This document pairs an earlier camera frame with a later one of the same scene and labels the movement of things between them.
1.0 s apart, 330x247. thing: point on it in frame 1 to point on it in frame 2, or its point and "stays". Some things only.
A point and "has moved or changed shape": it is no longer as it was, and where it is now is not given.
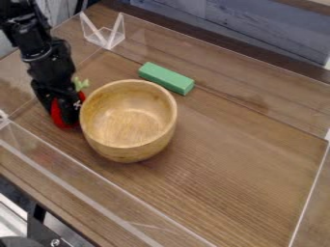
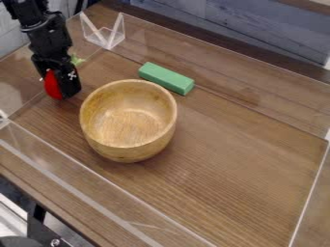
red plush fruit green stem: (54, 106) has moved or changed shape
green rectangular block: (165, 78) stays
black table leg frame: (37, 230) stays
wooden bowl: (128, 119) stays
